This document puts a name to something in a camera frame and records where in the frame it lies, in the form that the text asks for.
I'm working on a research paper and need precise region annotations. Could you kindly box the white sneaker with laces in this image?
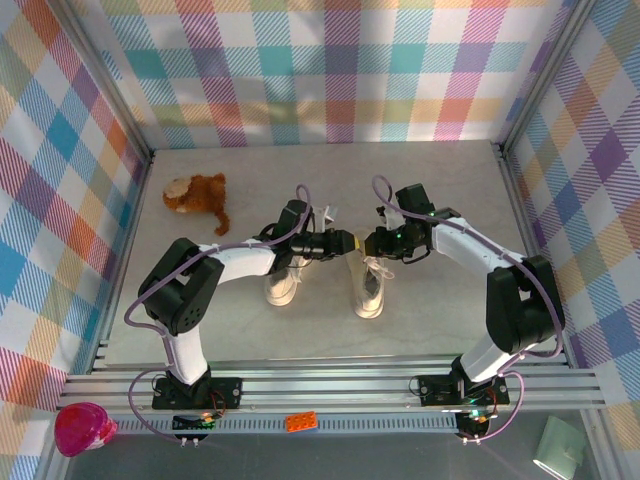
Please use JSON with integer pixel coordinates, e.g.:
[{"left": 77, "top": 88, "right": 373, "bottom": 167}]
[{"left": 282, "top": 254, "right": 311, "bottom": 286}]

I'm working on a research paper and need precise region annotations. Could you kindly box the white canvas sneaker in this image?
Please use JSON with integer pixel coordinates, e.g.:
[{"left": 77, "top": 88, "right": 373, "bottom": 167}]
[
  {"left": 344, "top": 228, "right": 396, "bottom": 320},
  {"left": 264, "top": 252, "right": 311, "bottom": 307}
]

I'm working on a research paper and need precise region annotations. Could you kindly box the brown plush monkey toy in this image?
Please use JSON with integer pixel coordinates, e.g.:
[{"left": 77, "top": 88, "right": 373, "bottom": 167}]
[{"left": 162, "top": 172, "right": 232, "bottom": 237}]

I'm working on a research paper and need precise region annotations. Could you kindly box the orange toy brick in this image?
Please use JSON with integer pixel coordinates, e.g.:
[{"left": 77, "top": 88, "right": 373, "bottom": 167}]
[{"left": 285, "top": 410, "right": 320, "bottom": 433}]

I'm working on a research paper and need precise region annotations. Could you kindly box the pale green box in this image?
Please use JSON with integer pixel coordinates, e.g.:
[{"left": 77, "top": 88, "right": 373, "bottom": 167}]
[{"left": 532, "top": 415, "right": 587, "bottom": 479}]

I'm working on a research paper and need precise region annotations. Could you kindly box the pink plastic bowl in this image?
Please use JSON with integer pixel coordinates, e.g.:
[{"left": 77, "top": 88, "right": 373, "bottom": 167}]
[{"left": 53, "top": 402, "right": 119, "bottom": 459}]

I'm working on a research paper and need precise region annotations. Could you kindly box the aluminium table side rail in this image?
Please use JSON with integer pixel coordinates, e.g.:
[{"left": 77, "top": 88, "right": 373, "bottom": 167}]
[
  {"left": 494, "top": 142, "right": 574, "bottom": 369},
  {"left": 89, "top": 147, "right": 156, "bottom": 374}
]

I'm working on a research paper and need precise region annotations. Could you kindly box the aluminium front rail beam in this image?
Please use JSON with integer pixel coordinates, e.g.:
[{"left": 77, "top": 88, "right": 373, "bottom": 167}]
[{"left": 59, "top": 352, "right": 609, "bottom": 414}]

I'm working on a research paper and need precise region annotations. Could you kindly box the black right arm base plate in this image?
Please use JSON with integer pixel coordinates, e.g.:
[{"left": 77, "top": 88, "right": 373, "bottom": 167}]
[{"left": 417, "top": 373, "right": 510, "bottom": 407}]

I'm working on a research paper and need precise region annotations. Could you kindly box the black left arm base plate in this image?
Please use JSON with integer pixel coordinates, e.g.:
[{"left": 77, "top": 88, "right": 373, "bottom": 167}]
[{"left": 152, "top": 375, "right": 244, "bottom": 411}]

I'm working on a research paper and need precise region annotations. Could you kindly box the grey slotted cable duct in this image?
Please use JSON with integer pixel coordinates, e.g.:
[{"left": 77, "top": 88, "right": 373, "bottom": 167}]
[{"left": 117, "top": 414, "right": 461, "bottom": 435}]

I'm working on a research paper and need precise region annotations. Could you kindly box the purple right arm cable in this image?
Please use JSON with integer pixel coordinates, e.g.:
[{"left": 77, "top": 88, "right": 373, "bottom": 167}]
[{"left": 371, "top": 174, "right": 566, "bottom": 444}]

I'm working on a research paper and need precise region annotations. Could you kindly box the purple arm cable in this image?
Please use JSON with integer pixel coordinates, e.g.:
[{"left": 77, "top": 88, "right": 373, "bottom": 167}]
[
  {"left": 371, "top": 174, "right": 566, "bottom": 444},
  {"left": 123, "top": 183, "right": 314, "bottom": 444}
]

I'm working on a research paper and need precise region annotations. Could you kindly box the aluminium frame post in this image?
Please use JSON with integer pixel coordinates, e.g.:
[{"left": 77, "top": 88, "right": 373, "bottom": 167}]
[
  {"left": 497, "top": 0, "right": 601, "bottom": 156},
  {"left": 57, "top": 0, "right": 156, "bottom": 164}
]

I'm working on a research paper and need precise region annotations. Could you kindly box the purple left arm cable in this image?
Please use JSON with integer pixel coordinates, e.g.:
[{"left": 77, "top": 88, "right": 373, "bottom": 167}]
[{"left": 123, "top": 183, "right": 314, "bottom": 444}]

